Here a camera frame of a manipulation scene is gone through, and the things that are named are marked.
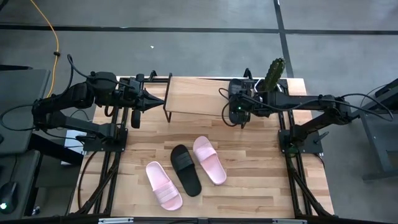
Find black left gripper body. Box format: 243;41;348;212
116;73;146;110

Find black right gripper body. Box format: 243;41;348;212
238;79;268;118

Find pink rubber slide sandal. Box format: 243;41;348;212
192;135;228;186
146;161;183;212

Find green cactus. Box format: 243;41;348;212
263;57;286;93

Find white sheet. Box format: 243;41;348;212
61;129;88;166

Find grey desk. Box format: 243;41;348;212
0;68;51;156

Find grey metal stand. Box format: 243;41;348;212
359;77;398;182

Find dark desk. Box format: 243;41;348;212
0;149;43;220

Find black computer mouse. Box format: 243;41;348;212
0;180;19;215

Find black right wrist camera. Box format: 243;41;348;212
233;101;251;129

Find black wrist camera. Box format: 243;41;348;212
233;101;251;129
131;108;142;129

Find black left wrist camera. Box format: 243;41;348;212
131;108;142;129

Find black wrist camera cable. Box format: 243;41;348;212
218;88;238;128

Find wooden shelf with black frame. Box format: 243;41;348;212
164;73;233;123

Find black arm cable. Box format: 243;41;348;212
67;54;137;91

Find black aluminium table frame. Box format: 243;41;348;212
70;68;336;218

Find yellow cable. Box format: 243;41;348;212
29;0;60;98

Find silver metal bracket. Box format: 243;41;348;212
98;217;134;224
272;218;308;224

